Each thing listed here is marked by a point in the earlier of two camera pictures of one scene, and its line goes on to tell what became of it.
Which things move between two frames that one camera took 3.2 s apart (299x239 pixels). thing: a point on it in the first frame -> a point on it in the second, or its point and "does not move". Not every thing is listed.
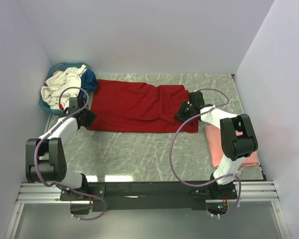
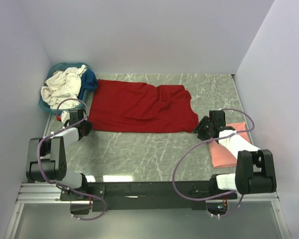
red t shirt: (129, 106) does not move
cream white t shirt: (70, 76) does not move
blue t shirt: (89, 80) does not move
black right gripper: (180, 113) -> (199, 129)
